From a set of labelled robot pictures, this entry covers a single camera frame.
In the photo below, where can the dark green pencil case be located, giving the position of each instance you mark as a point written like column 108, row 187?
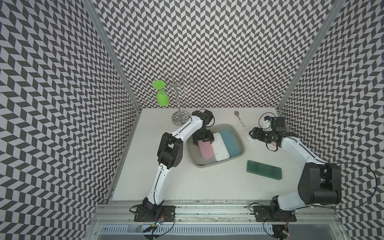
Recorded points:
column 264, row 170

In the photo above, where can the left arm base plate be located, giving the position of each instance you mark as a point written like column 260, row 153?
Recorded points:
column 151, row 216

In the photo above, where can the translucent white pencil case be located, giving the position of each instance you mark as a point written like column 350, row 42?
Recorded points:
column 249, row 138

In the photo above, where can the green plastic wine glass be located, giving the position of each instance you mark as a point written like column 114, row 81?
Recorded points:
column 162, row 97

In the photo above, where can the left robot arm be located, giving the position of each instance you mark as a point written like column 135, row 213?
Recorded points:
column 170, row 154

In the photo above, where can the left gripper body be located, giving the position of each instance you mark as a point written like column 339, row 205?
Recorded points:
column 203, row 134

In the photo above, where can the translucent clear pencil case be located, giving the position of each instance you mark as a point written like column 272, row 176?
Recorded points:
column 209, row 161

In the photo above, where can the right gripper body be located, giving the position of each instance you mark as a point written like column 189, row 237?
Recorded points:
column 265, row 135

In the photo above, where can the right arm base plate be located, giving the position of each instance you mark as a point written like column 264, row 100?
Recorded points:
column 264, row 213

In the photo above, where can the chrome cup rack stand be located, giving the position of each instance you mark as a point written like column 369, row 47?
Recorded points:
column 176, row 85

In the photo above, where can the light blue pencil case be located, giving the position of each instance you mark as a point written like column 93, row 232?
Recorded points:
column 230, row 143

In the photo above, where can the pink pencil case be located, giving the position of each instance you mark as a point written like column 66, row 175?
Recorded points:
column 206, row 150

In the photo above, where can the aluminium front rail frame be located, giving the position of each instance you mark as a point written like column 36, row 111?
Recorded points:
column 206, row 220

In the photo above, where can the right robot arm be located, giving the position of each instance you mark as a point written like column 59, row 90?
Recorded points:
column 320, row 182

